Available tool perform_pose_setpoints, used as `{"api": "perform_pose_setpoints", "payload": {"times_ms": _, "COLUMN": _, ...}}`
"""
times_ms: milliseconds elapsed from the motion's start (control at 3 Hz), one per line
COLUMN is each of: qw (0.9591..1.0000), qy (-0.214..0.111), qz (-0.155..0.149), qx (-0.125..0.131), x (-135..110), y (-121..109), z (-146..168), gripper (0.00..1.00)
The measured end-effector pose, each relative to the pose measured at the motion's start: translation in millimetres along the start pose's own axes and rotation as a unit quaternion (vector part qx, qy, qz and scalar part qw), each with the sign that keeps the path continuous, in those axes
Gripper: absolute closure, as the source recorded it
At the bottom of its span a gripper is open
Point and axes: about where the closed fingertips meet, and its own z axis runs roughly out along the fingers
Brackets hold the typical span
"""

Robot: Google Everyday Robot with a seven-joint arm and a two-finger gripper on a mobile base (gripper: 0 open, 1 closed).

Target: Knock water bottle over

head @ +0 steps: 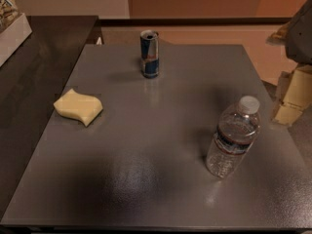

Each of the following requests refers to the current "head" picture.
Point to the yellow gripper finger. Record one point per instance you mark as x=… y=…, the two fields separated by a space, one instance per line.
x=279 y=37

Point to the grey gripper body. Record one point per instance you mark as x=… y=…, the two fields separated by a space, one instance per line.
x=300 y=38

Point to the blue silver energy drink can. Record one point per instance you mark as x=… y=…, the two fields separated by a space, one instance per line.
x=149 y=45

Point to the white box with items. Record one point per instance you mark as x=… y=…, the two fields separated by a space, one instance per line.
x=14 y=29

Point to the clear plastic water bottle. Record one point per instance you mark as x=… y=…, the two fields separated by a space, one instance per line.
x=235 y=133

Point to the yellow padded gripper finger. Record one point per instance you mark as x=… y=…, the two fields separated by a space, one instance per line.
x=293 y=94

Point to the yellow wavy sponge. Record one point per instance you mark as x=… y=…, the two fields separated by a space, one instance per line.
x=79 y=107

